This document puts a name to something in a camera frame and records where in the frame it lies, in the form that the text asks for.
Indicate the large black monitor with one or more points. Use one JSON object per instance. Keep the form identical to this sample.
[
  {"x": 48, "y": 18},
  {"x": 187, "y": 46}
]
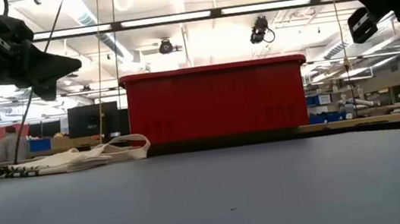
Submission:
[{"x": 88, "y": 120}]

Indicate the overhead light bar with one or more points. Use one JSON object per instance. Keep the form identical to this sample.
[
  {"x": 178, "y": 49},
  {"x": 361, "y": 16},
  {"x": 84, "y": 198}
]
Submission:
[{"x": 173, "y": 18}]

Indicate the white canvas tote bag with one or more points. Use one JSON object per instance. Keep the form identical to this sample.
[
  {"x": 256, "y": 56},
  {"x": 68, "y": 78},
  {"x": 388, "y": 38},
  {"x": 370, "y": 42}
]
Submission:
[{"x": 68, "y": 160}]

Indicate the person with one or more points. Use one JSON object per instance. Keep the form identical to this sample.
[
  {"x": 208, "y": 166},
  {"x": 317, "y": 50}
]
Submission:
[{"x": 8, "y": 147}]

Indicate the light wooden desk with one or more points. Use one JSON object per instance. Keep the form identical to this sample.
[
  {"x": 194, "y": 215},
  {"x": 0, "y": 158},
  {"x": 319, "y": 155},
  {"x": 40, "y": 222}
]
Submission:
[{"x": 377, "y": 120}]

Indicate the round black ceiling camera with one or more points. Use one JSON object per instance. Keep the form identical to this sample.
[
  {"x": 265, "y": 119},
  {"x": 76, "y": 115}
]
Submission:
[{"x": 165, "y": 46}]

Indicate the red plastic basket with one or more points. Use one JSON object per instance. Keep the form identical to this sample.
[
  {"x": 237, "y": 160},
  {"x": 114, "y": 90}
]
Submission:
[{"x": 218, "y": 102}]

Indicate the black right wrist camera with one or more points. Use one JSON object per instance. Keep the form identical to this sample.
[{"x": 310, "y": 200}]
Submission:
[{"x": 362, "y": 26}]

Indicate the black aluminium table frame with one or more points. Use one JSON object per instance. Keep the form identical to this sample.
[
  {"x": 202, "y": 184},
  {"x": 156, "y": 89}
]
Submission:
[{"x": 226, "y": 142}]

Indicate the small blue box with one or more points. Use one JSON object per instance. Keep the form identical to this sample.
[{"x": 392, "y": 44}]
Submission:
[{"x": 39, "y": 144}]

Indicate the black overhead camera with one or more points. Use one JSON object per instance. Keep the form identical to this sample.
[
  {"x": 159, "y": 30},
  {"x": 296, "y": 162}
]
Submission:
[{"x": 259, "y": 30}]

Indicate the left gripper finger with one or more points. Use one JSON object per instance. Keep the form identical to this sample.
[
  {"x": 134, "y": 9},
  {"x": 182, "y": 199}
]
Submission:
[
  {"x": 47, "y": 91},
  {"x": 53, "y": 67}
]

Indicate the brown cardboard box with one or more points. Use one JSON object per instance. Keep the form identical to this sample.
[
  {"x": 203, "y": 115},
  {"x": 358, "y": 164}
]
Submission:
[{"x": 73, "y": 141}]

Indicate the blue storage bin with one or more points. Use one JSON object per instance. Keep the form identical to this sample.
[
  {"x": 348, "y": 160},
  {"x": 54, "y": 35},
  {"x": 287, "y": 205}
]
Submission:
[
  {"x": 327, "y": 117},
  {"x": 319, "y": 99}
]

